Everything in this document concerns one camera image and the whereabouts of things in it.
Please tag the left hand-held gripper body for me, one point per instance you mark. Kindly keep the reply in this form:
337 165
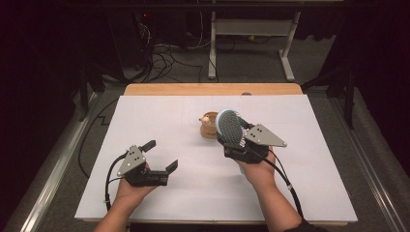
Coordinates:
132 161

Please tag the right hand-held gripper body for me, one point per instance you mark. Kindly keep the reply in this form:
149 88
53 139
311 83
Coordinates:
262 137

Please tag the light blue hairbrush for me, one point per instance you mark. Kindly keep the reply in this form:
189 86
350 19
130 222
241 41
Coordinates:
229 127

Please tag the wooden cup with small figure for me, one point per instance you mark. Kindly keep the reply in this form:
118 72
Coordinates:
209 129

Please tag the person's left hand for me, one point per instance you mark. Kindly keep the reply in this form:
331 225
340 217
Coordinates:
132 193

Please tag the person's right hand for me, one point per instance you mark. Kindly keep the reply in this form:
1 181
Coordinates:
259 174

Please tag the white table cover board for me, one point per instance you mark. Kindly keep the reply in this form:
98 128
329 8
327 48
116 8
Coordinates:
180 154

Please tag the wooden table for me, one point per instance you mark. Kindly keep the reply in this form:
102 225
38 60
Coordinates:
193 89

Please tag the black metal stand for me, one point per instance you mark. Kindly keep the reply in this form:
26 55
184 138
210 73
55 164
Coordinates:
88 83
345 83

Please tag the dark equipment with red light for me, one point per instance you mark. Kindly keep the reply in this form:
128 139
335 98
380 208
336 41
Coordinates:
132 38

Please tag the aluminium floor rail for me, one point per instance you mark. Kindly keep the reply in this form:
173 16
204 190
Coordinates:
56 170
367 161

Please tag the white metal desk frame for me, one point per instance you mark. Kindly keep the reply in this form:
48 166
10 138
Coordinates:
254 27

